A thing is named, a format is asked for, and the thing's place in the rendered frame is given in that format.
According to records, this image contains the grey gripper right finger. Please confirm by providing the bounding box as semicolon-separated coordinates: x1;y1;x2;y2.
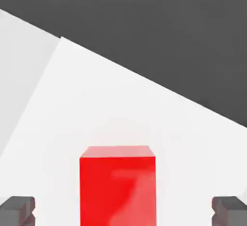
211;188;247;226

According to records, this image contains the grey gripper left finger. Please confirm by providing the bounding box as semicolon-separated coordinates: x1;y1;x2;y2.
0;196;36;226

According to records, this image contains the small red cube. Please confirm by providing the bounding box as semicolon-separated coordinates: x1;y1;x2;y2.
79;145;156;226

